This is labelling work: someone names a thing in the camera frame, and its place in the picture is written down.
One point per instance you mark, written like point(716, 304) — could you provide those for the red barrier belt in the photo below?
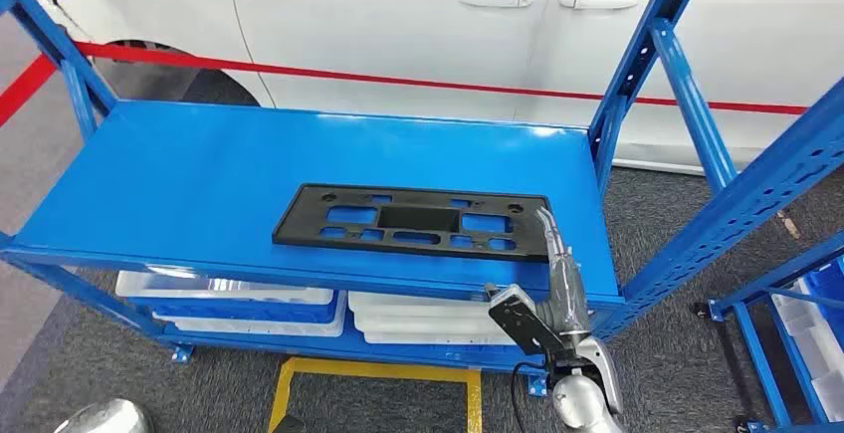
point(26, 87)
point(198, 61)

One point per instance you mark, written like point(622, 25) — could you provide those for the white car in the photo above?
point(395, 34)

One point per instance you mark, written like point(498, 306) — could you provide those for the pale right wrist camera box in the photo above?
point(521, 324)

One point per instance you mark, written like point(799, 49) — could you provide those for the chrome barrier stanchion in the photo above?
point(105, 417)

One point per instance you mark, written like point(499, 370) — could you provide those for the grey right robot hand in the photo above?
point(568, 298)

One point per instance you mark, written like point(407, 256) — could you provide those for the blue plastic bin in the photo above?
point(264, 311)
point(827, 281)

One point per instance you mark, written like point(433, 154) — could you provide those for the black plastic bracket part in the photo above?
point(303, 219)

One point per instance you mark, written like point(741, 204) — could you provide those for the black car wheel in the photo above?
point(217, 90)

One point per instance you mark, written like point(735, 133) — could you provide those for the blue metal shelf rack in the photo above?
point(198, 173)
point(758, 357)

